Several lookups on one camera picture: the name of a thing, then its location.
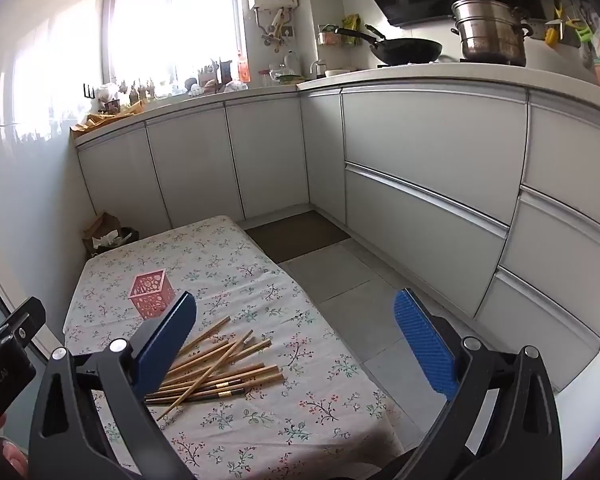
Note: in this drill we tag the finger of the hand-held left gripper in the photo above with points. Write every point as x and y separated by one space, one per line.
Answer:
25 317

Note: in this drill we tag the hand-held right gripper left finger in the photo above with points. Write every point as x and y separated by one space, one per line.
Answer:
165 340

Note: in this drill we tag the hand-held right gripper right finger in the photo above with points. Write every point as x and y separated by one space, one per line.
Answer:
422 345

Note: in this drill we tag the pink perforated basket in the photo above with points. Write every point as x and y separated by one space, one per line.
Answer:
150 295

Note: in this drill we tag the pile of wooden chopsticks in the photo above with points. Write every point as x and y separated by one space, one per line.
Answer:
220 370

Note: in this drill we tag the person's left hand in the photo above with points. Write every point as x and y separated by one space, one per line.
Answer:
14 454

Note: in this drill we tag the floral tablecloth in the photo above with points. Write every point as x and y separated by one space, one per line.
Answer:
280 310

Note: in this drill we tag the brown paper bag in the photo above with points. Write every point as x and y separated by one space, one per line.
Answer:
102 225

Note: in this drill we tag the brown floor mat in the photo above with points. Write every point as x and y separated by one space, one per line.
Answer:
295 235

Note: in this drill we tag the white kitchen cabinet unit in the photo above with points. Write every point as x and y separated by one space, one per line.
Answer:
420 170

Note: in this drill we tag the yellow bags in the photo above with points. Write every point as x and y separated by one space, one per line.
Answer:
100 120

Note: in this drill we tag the row of small jars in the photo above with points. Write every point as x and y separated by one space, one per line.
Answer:
145 91

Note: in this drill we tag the white countertop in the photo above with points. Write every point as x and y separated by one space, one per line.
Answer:
480 74

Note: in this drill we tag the white bowl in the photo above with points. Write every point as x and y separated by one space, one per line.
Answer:
336 73

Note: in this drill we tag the black wok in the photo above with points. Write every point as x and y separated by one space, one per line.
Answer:
405 50

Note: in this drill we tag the metal faucet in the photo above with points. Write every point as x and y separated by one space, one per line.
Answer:
317 67

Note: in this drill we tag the white jug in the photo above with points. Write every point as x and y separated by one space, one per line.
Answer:
292 64

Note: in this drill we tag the window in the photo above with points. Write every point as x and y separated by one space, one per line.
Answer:
145 25

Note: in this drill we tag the steel steamer pot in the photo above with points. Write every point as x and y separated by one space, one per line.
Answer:
490 35

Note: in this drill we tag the yellow-green packet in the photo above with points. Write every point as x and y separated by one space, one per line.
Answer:
350 22

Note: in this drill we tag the wall rack with kitchen tools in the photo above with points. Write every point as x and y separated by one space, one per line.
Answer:
565 27

